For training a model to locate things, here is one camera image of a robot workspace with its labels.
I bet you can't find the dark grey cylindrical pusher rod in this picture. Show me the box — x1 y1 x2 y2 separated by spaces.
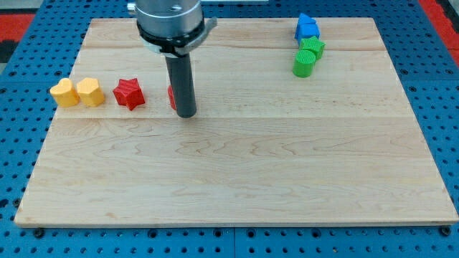
166 54 197 118

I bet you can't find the red cylinder block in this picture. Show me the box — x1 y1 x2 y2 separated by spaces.
167 85 176 110

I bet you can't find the red star block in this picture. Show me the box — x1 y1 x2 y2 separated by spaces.
113 78 146 110

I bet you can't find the green star block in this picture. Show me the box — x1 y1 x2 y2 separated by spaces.
299 36 326 60

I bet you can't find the yellow pentagon block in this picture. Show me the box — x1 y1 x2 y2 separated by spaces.
77 77 105 107

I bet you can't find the yellow heart block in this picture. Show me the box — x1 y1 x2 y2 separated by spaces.
49 78 80 108

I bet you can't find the green cylinder block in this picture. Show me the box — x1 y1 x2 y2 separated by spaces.
293 50 316 78

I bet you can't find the blue triangle block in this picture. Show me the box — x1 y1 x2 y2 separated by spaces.
295 13 316 39

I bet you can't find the blue cube block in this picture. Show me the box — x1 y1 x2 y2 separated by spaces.
295 24 321 45

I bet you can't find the light wooden board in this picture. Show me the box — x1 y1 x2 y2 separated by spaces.
15 18 458 228

